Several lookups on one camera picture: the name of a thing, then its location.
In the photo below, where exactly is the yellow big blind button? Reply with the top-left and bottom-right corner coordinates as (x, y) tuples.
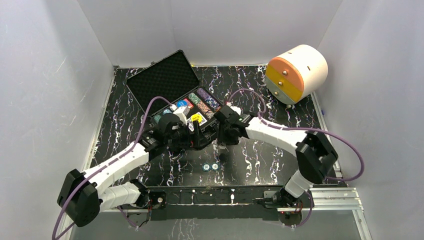
(190, 112), (205, 125)

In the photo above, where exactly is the red playing card deck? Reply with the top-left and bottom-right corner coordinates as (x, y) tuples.
(184, 98), (194, 109)

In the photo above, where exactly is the blue small blind button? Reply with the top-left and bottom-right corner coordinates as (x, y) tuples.
(176, 100), (188, 108)

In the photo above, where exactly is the blue playing card deck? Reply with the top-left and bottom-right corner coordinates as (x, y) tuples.
(187, 112), (208, 132)

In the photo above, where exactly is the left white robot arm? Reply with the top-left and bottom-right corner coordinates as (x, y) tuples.
(57, 112), (218, 227)

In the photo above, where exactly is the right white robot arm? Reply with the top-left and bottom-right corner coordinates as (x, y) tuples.
(214, 105), (339, 207)

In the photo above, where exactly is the black poker set case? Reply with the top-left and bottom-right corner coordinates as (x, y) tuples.
(126, 50), (222, 151)

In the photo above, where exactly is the teal fifty chip left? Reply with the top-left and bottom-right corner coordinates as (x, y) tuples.
(201, 163), (211, 172)

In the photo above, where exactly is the teal fifty chip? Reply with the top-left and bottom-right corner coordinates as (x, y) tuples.
(210, 162), (220, 171)
(201, 163), (211, 172)

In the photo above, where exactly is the orange blue chip stack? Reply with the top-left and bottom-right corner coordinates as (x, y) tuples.
(196, 101), (214, 119)

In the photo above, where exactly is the teal fifty chip right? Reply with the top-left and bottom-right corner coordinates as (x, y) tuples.
(210, 162), (220, 171)

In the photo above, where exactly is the light blue chip stack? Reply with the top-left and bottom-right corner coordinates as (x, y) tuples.
(162, 108), (173, 115)

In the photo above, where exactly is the pale green chip stack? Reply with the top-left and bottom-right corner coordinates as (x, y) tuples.
(152, 114), (162, 124)

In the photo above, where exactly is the purple and blue chip stack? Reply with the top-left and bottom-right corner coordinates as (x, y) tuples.
(197, 88), (221, 111)

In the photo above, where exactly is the white cylindrical drawer unit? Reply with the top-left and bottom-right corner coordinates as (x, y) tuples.
(264, 44), (329, 105)

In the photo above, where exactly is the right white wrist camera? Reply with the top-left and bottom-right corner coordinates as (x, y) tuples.
(226, 102), (242, 116)

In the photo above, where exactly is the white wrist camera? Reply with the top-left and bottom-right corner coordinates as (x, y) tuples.
(226, 102), (242, 116)
(169, 104), (190, 125)

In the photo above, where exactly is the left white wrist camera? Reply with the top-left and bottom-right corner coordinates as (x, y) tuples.
(169, 104), (190, 125)

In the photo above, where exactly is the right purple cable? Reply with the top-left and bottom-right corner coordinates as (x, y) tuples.
(227, 88), (366, 228)

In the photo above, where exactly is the purple cable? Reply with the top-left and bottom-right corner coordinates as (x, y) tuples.
(51, 96), (175, 240)
(227, 88), (366, 228)

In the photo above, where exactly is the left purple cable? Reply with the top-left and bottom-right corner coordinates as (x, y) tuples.
(51, 96), (175, 240)

